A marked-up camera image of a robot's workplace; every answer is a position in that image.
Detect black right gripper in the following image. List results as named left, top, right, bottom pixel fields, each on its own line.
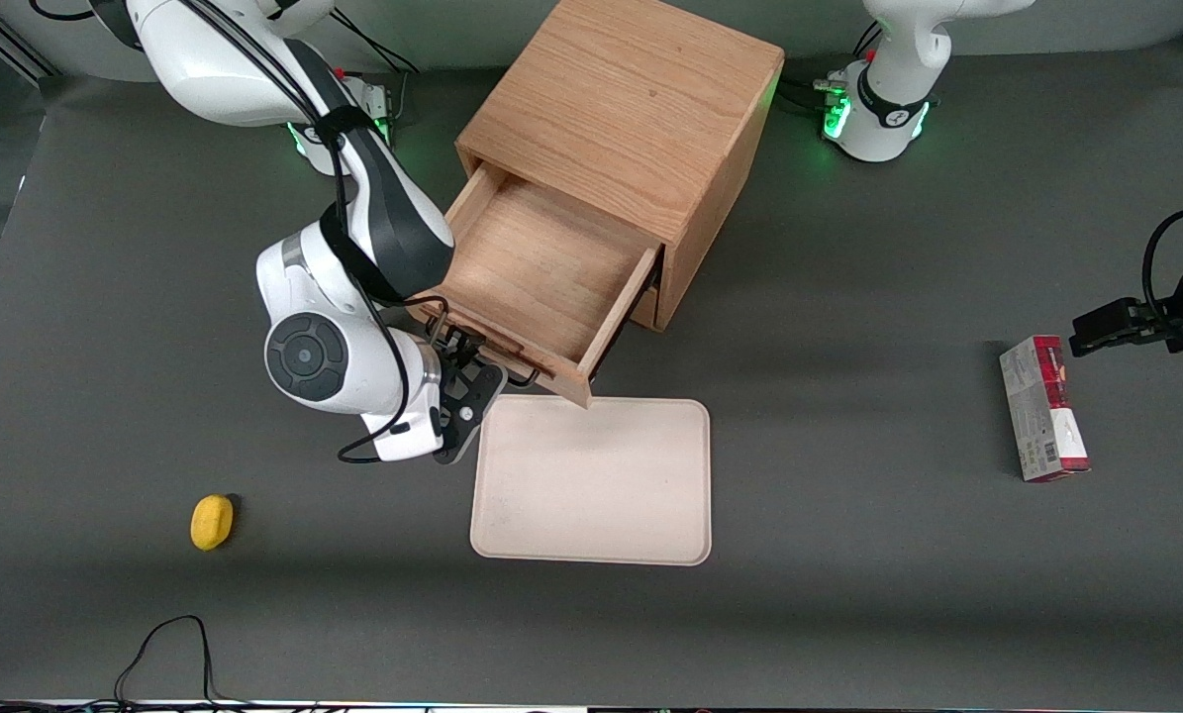
left=438, top=325, right=499, bottom=397

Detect black wire drawer handle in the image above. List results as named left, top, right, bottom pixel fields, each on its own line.
left=421, top=312, right=542, bottom=389

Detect wooden drawer with box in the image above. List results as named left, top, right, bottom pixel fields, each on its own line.
left=408, top=163, right=663, bottom=409

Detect wooden drawer cabinet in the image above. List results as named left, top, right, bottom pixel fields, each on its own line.
left=455, top=0, right=785, bottom=333

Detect red plaid cardboard box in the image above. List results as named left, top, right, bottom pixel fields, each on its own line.
left=999, top=335, right=1092, bottom=483

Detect cream rectangular tray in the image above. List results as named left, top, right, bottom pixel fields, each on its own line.
left=469, top=396, right=713, bottom=567

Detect yellow lemon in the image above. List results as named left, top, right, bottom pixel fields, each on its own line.
left=190, top=493, right=236, bottom=552

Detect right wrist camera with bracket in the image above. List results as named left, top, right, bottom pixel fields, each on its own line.
left=431, top=361, right=509, bottom=466

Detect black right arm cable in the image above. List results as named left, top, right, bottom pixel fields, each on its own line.
left=180, top=0, right=453, bottom=466

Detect black right base cables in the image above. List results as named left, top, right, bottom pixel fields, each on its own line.
left=329, top=10, right=422, bottom=75

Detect black base cables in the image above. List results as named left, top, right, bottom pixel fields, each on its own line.
left=777, top=77, right=830, bottom=112
left=329, top=10, right=422, bottom=75

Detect black left base cables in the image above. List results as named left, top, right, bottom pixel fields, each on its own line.
left=777, top=77, right=830, bottom=112

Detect black looped floor cable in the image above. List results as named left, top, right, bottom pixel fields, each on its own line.
left=114, top=614, right=255, bottom=712

